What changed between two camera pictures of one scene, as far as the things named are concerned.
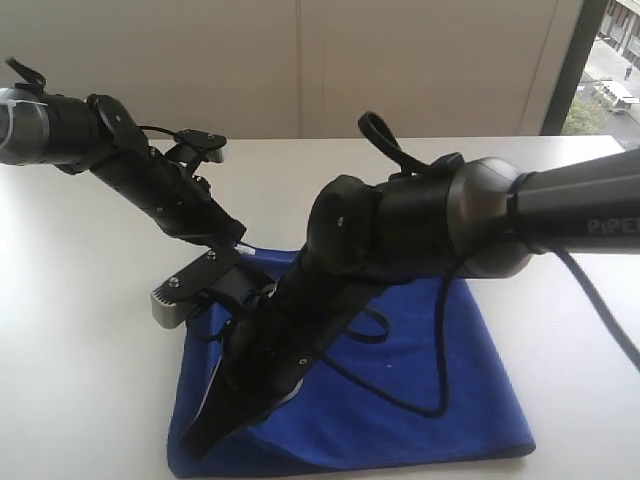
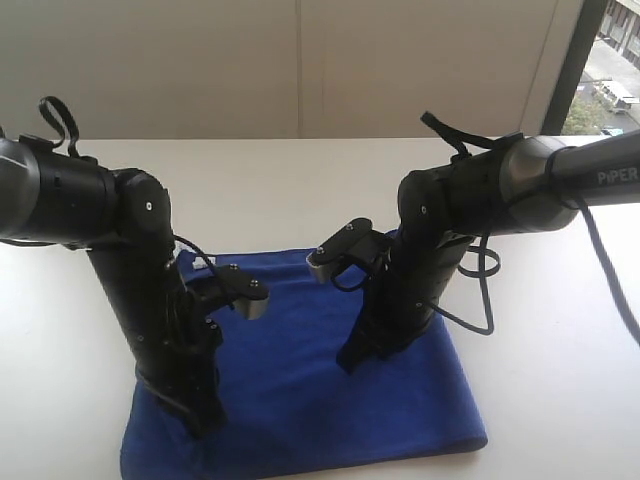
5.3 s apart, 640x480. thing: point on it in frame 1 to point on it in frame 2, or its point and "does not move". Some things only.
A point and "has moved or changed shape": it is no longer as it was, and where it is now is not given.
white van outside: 619,95 does not move
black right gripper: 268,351 to 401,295
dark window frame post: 591,14 does not move
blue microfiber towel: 392,343 has moved or changed shape
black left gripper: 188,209 to 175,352
